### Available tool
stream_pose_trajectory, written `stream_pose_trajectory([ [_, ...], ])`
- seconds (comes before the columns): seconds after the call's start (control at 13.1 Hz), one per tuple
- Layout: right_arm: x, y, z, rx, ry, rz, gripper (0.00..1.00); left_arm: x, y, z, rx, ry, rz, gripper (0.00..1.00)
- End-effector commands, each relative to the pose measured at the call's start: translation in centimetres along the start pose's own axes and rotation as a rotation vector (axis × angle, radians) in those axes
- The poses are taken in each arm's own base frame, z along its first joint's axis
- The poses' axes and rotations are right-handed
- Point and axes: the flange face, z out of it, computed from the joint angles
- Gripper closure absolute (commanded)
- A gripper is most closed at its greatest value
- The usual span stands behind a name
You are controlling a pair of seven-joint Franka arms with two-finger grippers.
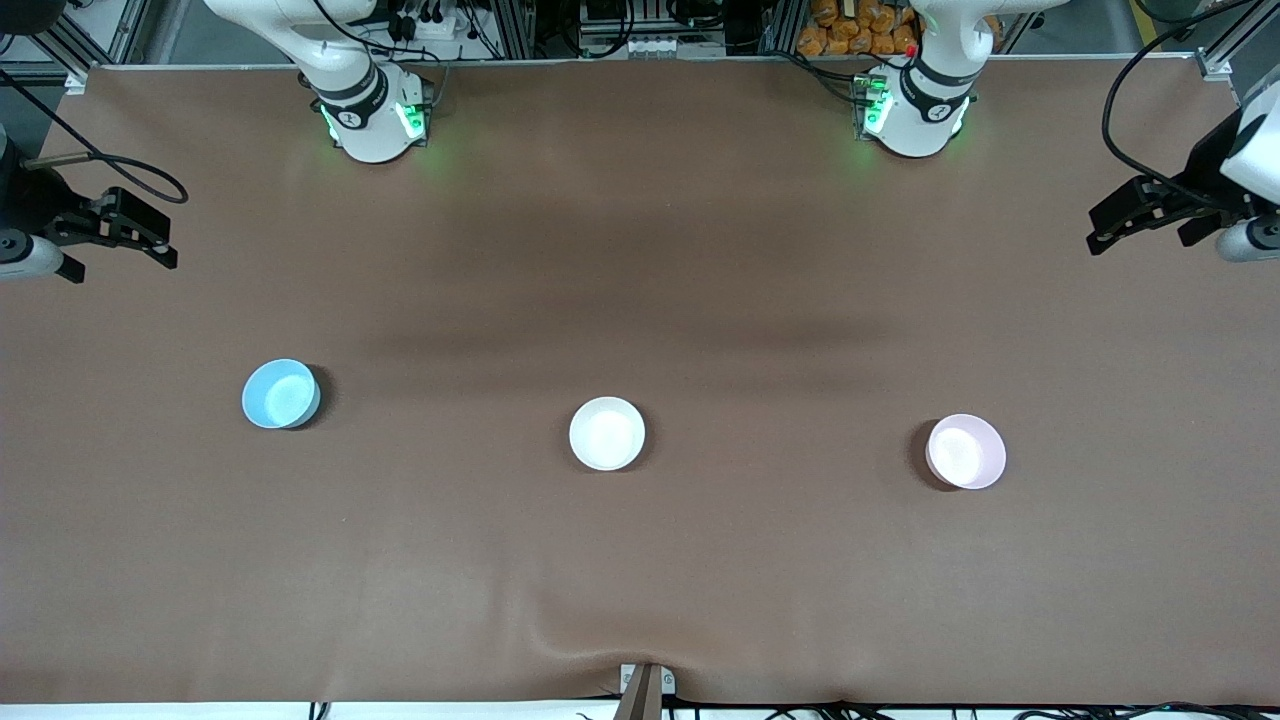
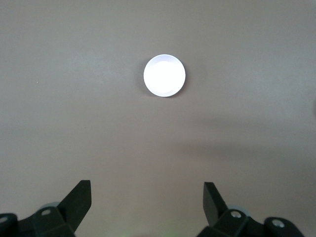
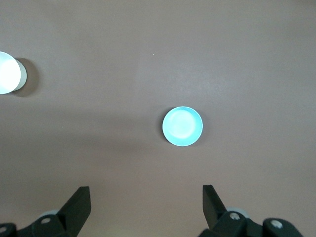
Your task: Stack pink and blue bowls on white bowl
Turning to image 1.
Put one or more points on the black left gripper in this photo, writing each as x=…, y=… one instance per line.
x=1207, y=170

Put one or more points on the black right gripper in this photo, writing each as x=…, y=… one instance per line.
x=28, y=205

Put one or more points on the blue bowl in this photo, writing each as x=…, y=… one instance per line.
x=280, y=395

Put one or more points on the pink bowl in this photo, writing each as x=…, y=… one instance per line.
x=965, y=452

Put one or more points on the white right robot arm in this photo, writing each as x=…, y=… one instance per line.
x=370, y=130

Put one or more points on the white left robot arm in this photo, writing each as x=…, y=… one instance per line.
x=925, y=110

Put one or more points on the white bowl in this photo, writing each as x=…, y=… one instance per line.
x=607, y=433

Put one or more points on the orange snack packets pile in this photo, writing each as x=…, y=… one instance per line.
x=840, y=30

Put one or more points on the white power strip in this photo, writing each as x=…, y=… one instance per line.
x=430, y=25

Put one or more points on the brown table mat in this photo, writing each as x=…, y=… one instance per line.
x=640, y=250

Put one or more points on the white connector block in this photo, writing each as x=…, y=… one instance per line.
x=658, y=45

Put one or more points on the brown angled bar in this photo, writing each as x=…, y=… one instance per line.
x=640, y=700

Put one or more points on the aluminium frame rail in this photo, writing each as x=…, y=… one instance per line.
x=125, y=25
x=1240, y=38

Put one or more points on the grey metal bracket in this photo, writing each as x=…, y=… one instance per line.
x=668, y=682

